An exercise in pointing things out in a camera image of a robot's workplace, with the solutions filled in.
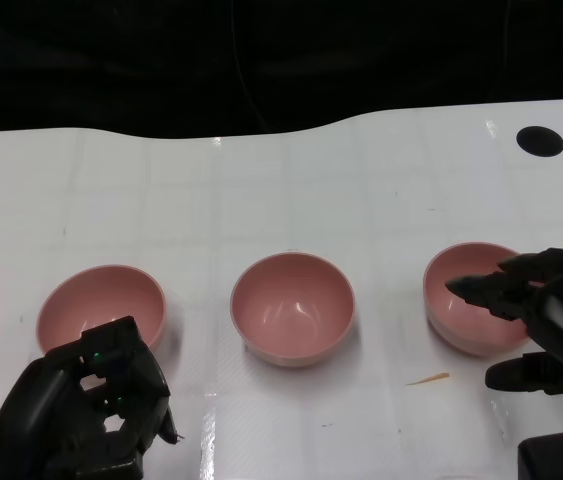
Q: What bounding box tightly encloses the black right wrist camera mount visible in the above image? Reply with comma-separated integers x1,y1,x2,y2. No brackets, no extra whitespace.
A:
516,427,563,480

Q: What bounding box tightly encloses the black round table grommet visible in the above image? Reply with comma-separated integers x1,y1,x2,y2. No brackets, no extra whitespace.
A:
515,125,563,159

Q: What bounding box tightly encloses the thin orange sliver scrap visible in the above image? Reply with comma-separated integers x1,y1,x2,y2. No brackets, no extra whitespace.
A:
404,370,451,388

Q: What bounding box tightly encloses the black backdrop cloth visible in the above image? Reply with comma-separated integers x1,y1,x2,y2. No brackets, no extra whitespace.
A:
0,0,563,142

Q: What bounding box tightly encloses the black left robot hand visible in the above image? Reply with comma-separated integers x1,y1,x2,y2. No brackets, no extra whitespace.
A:
0,315,183,480

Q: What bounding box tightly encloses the pink plastic bowl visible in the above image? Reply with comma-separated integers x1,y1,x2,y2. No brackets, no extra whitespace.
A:
229,252,357,370
35,264,169,365
422,241,538,358

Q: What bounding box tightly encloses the thin grey hanging cable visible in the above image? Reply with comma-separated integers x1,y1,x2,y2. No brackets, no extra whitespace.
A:
232,0,268,133

